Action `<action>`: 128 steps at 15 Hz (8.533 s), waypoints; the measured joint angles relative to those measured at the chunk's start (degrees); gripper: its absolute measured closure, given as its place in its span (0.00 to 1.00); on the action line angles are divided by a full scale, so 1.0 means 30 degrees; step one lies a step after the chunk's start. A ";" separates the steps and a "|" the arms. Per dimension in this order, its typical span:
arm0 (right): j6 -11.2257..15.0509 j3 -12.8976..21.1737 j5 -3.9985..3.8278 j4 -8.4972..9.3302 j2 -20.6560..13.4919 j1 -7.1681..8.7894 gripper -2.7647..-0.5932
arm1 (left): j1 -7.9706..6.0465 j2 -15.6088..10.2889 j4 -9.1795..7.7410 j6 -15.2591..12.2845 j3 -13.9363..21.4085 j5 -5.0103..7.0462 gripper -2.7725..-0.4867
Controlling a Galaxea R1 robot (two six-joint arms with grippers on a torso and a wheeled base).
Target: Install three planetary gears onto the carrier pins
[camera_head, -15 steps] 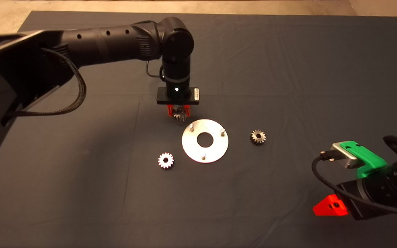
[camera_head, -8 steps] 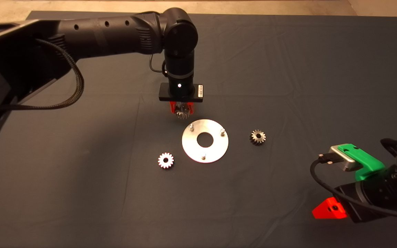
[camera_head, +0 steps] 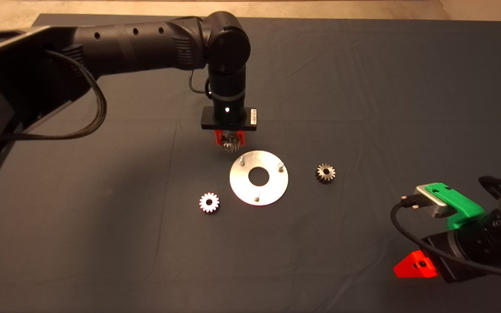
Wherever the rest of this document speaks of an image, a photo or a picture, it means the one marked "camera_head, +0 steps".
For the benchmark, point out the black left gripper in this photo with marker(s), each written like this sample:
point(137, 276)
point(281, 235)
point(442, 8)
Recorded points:
point(233, 121)

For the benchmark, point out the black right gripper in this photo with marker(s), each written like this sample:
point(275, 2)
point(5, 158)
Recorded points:
point(468, 252)

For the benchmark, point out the small steel planetary gear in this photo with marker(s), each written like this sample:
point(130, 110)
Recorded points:
point(231, 145)
point(320, 174)
point(204, 203)

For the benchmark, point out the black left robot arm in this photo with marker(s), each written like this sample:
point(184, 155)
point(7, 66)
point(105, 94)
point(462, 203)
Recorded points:
point(146, 43)

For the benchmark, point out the round metal carrier plate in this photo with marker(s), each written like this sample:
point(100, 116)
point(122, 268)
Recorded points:
point(272, 191)

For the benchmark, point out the dark grey table cloth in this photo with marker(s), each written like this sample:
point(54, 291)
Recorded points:
point(363, 87)

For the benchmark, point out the silver right camera box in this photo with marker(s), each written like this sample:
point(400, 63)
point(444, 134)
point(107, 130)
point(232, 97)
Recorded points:
point(433, 204)

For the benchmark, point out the green right camera mount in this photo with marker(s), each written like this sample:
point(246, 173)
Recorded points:
point(463, 211)

